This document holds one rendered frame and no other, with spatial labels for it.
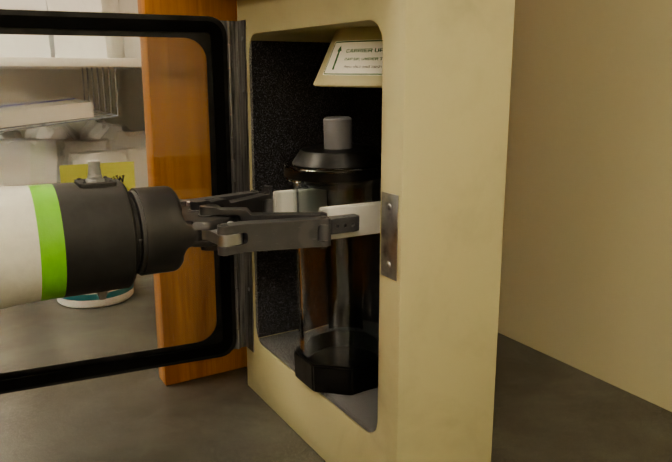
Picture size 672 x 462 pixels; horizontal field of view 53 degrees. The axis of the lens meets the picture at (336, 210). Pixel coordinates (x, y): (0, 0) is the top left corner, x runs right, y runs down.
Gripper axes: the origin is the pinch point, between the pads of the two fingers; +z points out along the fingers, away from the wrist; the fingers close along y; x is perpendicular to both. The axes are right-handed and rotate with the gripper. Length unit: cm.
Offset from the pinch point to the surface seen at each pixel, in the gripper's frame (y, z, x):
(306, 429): 1.2, -2.7, 23.8
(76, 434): 15.6, -23.6, 25.7
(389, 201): -13.4, -3.0, -3.4
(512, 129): 16.2, 39.9, -5.5
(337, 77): -2.5, -1.4, -13.0
